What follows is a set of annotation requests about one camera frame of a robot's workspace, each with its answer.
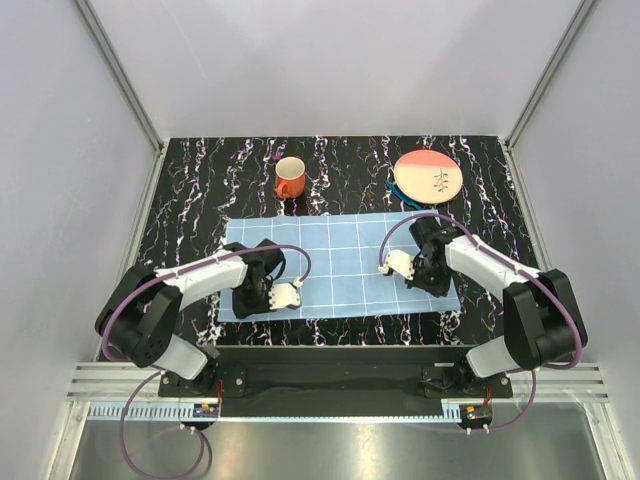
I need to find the right aluminium frame post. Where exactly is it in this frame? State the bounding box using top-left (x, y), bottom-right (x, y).
top-left (503, 0), bottom-right (601, 151)

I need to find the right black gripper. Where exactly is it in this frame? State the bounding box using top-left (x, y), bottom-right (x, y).
top-left (405, 257), bottom-right (452, 298)

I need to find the blue checked cloth napkin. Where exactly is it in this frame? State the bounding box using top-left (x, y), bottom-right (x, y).
top-left (226, 212), bottom-right (461, 322)

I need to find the orange ceramic mug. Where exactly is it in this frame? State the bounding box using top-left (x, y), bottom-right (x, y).
top-left (274, 157), bottom-right (306, 199)

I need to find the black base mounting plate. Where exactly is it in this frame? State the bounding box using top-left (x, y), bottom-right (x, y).
top-left (159, 345), bottom-right (513, 399)

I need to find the grey cable duct rail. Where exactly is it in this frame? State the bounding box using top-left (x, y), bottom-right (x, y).
top-left (88, 398), bottom-right (461, 424)

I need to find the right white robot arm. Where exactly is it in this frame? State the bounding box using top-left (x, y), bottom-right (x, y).
top-left (405, 215), bottom-right (588, 397)

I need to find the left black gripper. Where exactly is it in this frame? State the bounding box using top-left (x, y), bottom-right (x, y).
top-left (232, 280), bottom-right (277, 318)

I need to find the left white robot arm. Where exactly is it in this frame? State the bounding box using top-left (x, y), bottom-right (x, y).
top-left (95, 239), bottom-right (286, 396)

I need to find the aluminium frame post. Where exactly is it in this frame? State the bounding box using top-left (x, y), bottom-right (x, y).
top-left (69, 0), bottom-right (168, 156)
top-left (503, 0), bottom-right (601, 151)

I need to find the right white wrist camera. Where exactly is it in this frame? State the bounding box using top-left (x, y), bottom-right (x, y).
top-left (378, 249), bottom-right (415, 280)

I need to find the left aluminium frame post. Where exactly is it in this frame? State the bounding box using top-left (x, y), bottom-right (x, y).
top-left (69, 0), bottom-right (168, 156)

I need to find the pink and cream plate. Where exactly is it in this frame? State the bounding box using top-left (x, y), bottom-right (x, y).
top-left (393, 150), bottom-right (463, 205)

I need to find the blue plastic knife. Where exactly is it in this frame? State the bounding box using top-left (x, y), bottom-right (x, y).
top-left (385, 181), bottom-right (424, 210)

